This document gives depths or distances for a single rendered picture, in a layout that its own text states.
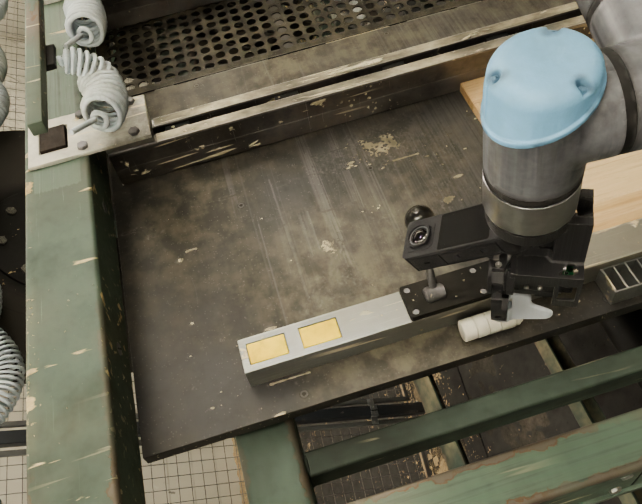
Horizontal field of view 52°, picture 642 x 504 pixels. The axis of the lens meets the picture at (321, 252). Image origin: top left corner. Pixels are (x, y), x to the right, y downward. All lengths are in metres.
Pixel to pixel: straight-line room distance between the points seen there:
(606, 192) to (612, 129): 0.57
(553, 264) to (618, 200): 0.43
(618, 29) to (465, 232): 0.21
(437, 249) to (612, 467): 0.32
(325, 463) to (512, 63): 0.58
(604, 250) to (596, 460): 0.29
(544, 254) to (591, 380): 0.36
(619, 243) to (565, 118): 0.53
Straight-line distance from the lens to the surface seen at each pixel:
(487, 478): 0.77
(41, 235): 1.00
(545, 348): 2.56
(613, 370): 0.96
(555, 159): 0.48
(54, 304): 0.92
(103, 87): 1.00
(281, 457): 0.88
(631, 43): 0.51
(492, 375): 3.04
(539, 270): 0.61
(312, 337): 0.85
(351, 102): 1.12
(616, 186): 1.06
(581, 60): 0.46
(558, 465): 0.79
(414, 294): 0.86
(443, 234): 0.62
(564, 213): 0.54
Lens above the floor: 2.03
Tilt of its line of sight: 28 degrees down
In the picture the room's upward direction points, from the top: 87 degrees counter-clockwise
